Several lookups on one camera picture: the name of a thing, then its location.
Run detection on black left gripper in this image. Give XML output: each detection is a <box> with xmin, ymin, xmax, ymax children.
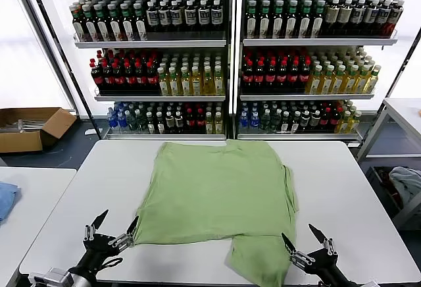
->
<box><xmin>74</xmin><ymin>209</ymin><xmax>139</xmax><ymax>277</ymax></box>

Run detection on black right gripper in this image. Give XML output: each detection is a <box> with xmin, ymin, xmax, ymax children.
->
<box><xmin>281</xmin><ymin>223</ymin><xmax>341</xmax><ymax>283</ymax></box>

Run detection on green polo shirt with print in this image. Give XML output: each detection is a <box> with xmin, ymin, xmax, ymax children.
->
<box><xmin>134</xmin><ymin>139</ymin><xmax>299</xmax><ymax>287</ymax></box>

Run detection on folded blue cloth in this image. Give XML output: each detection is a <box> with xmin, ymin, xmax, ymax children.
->
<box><xmin>0</xmin><ymin>181</ymin><xmax>22</xmax><ymax>224</ymax></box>

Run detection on dark green drink bottle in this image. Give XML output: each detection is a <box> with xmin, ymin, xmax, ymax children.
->
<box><xmin>260</xmin><ymin>109</ymin><xmax>272</xmax><ymax>132</ymax></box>
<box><xmin>271</xmin><ymin>109</ymin><xmax>282</xmax><ymax>132</ymax></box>
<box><xmin>126</xmin><ymin>111</ymin><xmax>138</xmax><ymax>132</ymax></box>
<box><xmin>136</xmin><ymin>111</ymin><xmax>148</xmax><ymax>132</ymax></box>

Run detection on grey blue garment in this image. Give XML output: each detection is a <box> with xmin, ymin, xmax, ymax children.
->
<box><xmin>388</xmin><ymin>165</ymin><xmax>421</xmax><ymax>216</ymax></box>

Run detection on open cardboard box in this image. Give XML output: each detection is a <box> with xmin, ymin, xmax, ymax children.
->
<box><xmin>0</xmin><ymin>107</ymin><xmax>78</xmax><ymax>154</ymax></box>

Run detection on cola bottle red cap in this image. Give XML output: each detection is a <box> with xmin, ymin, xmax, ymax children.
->
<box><xmin>253</xmin><ymin>59</ymin><xmax>266</xmax><ymax>90</ymax></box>
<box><xmin>298</xmin><ymin>59</ymin><xmax>312</xmax><ymax>90</ymax></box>
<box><xmin>264</xmin><ymin>59</ymin><xmax>277</xmax><ymax>90</ymax></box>
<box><xmin>242</xmin><ymin>59</ymin><xmax>255</xmax><ymax>90</ymax></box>
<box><xmin>91</xmin><ymin>61</ymin><xmax>104</xmax><ymax>92</ymax></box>
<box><xmin>287</xmin><ymin>59</ymin><xmax>300</xmax><ymax>90</ymax></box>
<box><xmin>112</xmin><ymin>61</ymin><xmax>126</xmax><ymax>92</ymax></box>
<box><xmin>146</xmin><ymin>61</ymin><xmax>159</xmax><ymax>92</ymax></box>
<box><xmin>319</xmin><ymin>107</ymin><xmax>332</xmax><ymax>128</ymax></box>
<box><xmin>330</xmin><ymin>106</ymin><xmax>342</xmax><ymax>128</ymax></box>
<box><xmin>101</xmin><ymin>61</ymin><xmax>114</xmax><ymax>92</ymax></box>
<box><xmin>195</xmin><ymin>109</ymin><xmax>207</xmax><ymax>133</ymax></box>
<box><xmin>135</xmin><ymin>61</ymin><xmax>148</xmax><ymax>92</ymax></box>
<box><xmin>276</xmin><ymin>59</ymin><xmax>289</xmax><ymax>90</ymax></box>
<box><xmin>124</xmin><ymin>61</ymin><xmax>137</xmax><ymax>92</ymax></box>
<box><xmin>186</xmin><ymin>109</ymin><xmax>197</xmax><ymax>133</ymax></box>

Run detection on silver metal parts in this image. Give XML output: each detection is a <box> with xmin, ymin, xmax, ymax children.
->
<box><xmin>0</xmin><ymin>118</ymin><xmax>42</xmax><ymax>134</ymax></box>

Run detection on grey metal shelf rack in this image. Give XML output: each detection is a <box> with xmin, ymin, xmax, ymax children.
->
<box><xmin>51</xmin><ymin>0</ymin><xmax>236</xmax><ymax>142</ymax></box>
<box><xmin>235</xmin><ymin>0</ymin><xmax>421</xmax><ymax>142</ymax></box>

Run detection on dark tea bottle green cap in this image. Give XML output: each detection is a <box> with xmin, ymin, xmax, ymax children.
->
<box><xmin>259</xmin><ymin>0</ymin><xmax>273</xmax><ymax>39</ymax></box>
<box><xmin>311</xmin><ymin>0</ymin><xmax>326</xmax><ymax>39</ymax></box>
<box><xmin>107</xmin><ymin>3</ymin><xmax>123</xmax><ymax>41</ymax></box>
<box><xmin>245</xmin><ymin>0</ymin><xmax>259</xmax><ymax>39</ymax></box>
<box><xmin>93</xmin><ymin>3</ymin><xmax>111</xmax><ymax>41</ymax></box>
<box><xmin>120</xmin><ymin>2</ymin><xmax>136</xmax><ymax>41</ymax></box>
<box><xmin>298</xmin><ymin>0</ymin><xmax>313</xmax><ymax>39</ymax></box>
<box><xmin>82</xmin><ymin>3</ymin><xmax>98</xmax><ymax>41</ymax></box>
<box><xmin>71</xmin><ymin>3</ymin><xmax>86</xmax><ymax>41</ymax></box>
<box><xmin>133</xmin><ymin>2</ymin><xmax>149</xmax><ymax>41</ymax></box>
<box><xmin>285</xmin><ymin>0</ymin><xmax>300</xmax><ymax>39</ymax></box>
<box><xmin>272</xmin><ymin>0</ymin><xmax>286</xmax><ymax>39</ymax></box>

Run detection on dark drink bottle blue label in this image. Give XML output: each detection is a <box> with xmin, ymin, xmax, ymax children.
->
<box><xmin>386</xmin><ymin>0</ymin><xmax>405</xmax><ymax>37</ymax></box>
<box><xmin>374</xmin><ymin>0</ymin><xmax>392</xmax><ymax>36</ymax></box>
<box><xmin>350</xmin><ymin>0</ymin><xmax>366</xmax><ymax>36</ymax></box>
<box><xmin>158</xmin><ymin>0</ymin><xmax>172</xmax><ymax>33</ymax></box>
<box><xmin>363</xmin><ymin>0</ymin><xmax>380</xmax><ymax>36</ymax></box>
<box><xmin>184</xmin><ymin>0</ymin><xmax>197</xmax><ymax>33</ymax></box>
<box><xmin>146</xmin><ymin>0</ymin><xmax>160</xmax><ymax>33</ymax></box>
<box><xmin>197</xmin><ymin>0</ymin><xmax>211</xmax><ymax>33</ymax></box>
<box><xmin>210</xmin><ymin>0</ymin><xmax>224</xmax><ymax>33</ymax></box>
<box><xmin>170</xmin><ymin>0</ymin><xmax>184</xmax><ymax>33</ymax></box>

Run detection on dark drink bottle beige label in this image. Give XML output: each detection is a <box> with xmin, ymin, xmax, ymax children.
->
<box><xmin>324</xmin><ymin>0</ymin><xmax>341</xmax><ymax>36</ymax></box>
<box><xmin>337</xmin><ymin>0</ymin><xmax>355</xmax><ymax>36</ymax></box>

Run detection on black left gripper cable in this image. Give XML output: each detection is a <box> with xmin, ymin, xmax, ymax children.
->
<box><xmin>95</xmin><ymin>256</ymin><xmax>124</xmax><ymax>272</ymax></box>

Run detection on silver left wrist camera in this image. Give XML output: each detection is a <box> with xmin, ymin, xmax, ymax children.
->
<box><xmin>28</xmin><ymin>267</ymin><xmax>76</xmax><ymax>287</ymax></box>

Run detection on grey metal frame table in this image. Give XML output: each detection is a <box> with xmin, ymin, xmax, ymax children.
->
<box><xmin>356</xmin><ymin>97</ymin><xmax>421</xmax><ymax>230</ymax></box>

